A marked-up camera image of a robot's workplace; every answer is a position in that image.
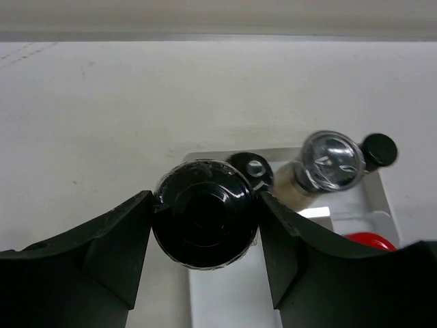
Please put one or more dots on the clear-lid grinder white powder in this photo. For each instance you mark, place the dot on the clear-lid grinder white powder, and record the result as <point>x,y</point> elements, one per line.
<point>328,162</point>

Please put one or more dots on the white powder bottle black cap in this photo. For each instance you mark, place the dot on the white powder bottle black cap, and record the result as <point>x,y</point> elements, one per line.
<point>205,215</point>

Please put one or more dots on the white plastic organizer tray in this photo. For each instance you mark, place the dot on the white plastic organizer tray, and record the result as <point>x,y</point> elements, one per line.
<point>238,295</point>

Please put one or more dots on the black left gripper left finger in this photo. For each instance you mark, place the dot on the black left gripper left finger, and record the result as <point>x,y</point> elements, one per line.
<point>86,277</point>

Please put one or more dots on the small spice jar black cap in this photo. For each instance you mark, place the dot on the small spice jar black cap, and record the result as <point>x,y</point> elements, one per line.
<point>379,150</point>

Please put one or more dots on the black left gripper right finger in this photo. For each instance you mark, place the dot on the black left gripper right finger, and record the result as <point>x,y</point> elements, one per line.
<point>318,278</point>

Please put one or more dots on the knob-cap jar tan chunks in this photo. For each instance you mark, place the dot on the knob-cap jar tan chunks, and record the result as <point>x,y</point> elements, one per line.
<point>254,168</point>

